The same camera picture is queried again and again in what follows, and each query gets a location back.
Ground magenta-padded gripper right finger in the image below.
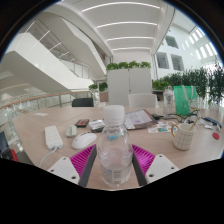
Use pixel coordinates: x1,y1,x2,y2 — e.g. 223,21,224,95
132,143,180,187

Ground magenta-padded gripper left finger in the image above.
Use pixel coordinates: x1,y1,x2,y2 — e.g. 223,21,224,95
47,144,98,188

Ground clear plastic water bottle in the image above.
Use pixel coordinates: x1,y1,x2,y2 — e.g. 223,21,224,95
96,104,134,188

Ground white computer mouse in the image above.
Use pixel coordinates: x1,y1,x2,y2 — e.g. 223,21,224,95
71,131,98,150

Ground small white device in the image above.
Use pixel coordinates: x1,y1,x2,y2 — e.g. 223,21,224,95
65,124,78,138

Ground white power strip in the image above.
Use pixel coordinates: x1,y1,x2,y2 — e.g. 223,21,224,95
44,124,64,151

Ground colourful sticker sheet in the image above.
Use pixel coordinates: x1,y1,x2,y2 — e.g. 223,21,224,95
147,121,178,134

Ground small black case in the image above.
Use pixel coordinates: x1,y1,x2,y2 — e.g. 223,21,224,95
74,118,90,128

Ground silver foil packet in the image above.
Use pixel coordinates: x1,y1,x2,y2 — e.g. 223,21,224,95
88,119,106,133

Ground brown clipboard with papers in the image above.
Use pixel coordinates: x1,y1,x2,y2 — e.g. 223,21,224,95
124,108,158,131

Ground white grid-pattern mug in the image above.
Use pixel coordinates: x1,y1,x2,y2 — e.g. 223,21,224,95
171,122,197,152

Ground white chair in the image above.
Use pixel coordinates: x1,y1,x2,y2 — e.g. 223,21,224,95
127,93,159,109

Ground tall clear drink bottle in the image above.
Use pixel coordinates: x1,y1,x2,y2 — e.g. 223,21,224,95
162,86,176,116

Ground red and black chair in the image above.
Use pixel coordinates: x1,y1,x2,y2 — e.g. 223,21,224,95
0,130,19,163

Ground green tote bag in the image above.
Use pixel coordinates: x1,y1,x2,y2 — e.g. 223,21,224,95
173,85,199,117

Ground small planter with greenery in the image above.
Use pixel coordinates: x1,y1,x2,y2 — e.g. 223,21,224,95
88,81,109,103

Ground white cabinet with plants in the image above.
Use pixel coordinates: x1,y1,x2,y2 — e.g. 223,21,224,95
105,60,154,108

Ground row of green plants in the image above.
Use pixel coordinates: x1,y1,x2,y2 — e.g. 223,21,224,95
152,63,224,108

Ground ceiling light strips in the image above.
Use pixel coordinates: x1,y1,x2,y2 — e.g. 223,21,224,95
81,1,162,53

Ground white power strip cable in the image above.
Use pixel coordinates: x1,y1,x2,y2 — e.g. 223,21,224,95
38,146,59,169

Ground tangled black cables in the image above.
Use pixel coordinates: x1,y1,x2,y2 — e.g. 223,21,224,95
169,109,204,124

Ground glass railing with wood rail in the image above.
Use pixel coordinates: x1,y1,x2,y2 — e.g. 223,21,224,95
0,90,95,125

